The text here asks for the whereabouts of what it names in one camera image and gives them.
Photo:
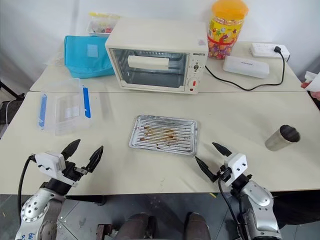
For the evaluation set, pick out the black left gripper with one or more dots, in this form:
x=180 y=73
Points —
x=72 y=170

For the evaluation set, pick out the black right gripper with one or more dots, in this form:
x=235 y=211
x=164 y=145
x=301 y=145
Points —
x=223 y=173

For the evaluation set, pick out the silver ribbed baking tray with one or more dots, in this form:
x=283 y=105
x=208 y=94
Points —
x=163 y=135

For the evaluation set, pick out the stainless steel cup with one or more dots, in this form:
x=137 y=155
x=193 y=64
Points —
x=281 y=138

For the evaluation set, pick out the person's bare hand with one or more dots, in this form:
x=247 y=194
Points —
x=317 y=95

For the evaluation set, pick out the clear container with blue clips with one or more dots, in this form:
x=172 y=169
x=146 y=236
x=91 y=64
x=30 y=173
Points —
x=65 y=107

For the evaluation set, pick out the dark rounded shape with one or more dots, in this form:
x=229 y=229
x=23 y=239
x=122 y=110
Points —
x=197 y=225
x=136 y=226

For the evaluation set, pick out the rusty metal base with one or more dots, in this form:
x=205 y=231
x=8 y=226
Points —
x=106 y=232

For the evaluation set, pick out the blue fabric bag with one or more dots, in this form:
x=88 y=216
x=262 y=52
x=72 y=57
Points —
x=85 y=57

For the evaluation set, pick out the white flat plastic case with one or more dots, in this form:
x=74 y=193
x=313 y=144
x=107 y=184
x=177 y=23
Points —
x=246 y=66

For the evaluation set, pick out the white power strip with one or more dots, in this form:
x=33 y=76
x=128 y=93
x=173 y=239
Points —
x=262 y=50

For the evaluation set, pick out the cream toaster oven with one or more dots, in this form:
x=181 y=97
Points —
x=155 y=55

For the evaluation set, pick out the white crumpled paper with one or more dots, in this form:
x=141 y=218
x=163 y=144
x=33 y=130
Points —
x=312 y=81

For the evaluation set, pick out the white bin with small items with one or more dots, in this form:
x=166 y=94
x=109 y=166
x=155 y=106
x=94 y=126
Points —
x=100 y=25

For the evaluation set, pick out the candy jar with orange lid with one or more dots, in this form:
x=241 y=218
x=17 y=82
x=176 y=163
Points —
x=226 y=30

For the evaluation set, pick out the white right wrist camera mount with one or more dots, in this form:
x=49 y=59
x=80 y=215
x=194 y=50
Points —
x=236 y=166

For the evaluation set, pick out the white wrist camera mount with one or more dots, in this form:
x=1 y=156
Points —
x=236 y=166
x=48 y=162

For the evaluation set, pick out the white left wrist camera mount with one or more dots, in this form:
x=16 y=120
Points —
x=48 y=162

